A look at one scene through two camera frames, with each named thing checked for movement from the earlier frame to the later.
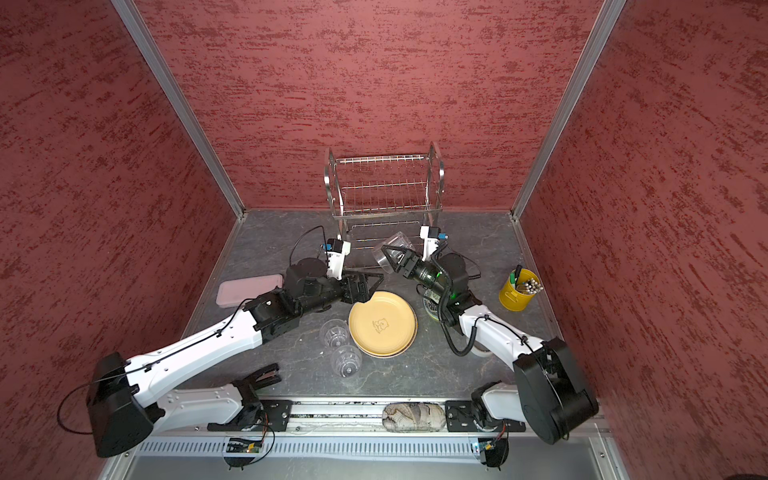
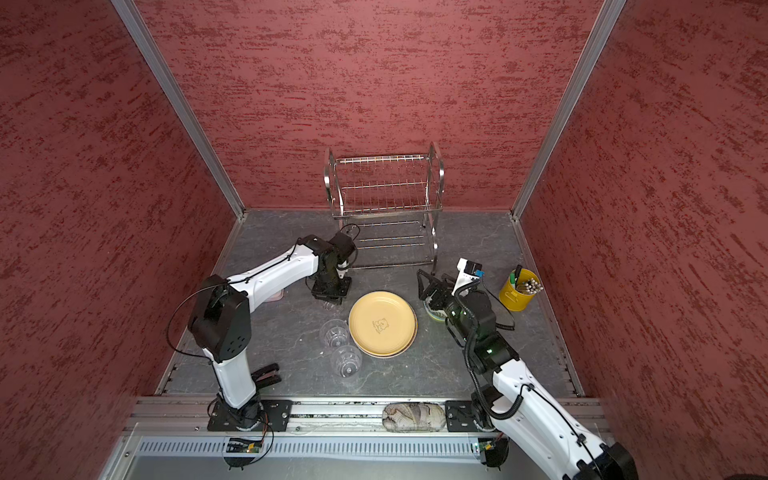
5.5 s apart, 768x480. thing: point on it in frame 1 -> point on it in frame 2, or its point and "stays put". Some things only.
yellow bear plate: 382,326 stays put
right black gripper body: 416,260 -> 445,299
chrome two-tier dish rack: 373,195 stays put
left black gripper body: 348,295 -> 330,286
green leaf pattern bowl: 431,307 stays put
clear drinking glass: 334,332 stays put
